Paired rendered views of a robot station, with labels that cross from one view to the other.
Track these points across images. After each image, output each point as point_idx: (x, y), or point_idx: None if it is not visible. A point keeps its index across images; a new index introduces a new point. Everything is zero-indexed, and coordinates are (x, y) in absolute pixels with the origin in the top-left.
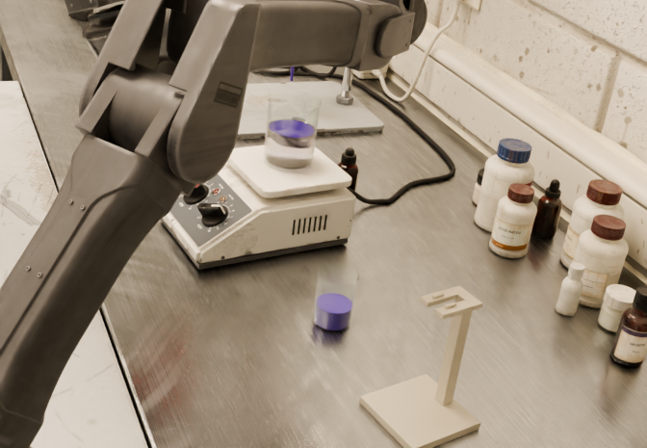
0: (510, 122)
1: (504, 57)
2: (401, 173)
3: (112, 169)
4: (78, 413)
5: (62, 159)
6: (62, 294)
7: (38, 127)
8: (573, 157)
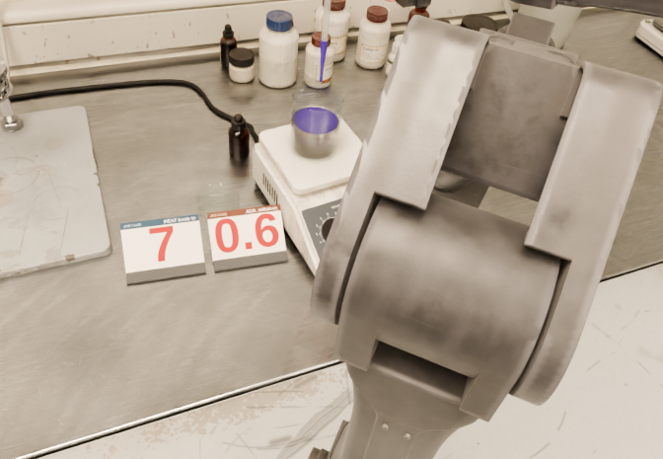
0: (169, 18)
1: None
2: (189, 114)
3: None
4: (615, 316)
5: (171, 396)
6: None
7: (54, 446)
8: (253, 3)
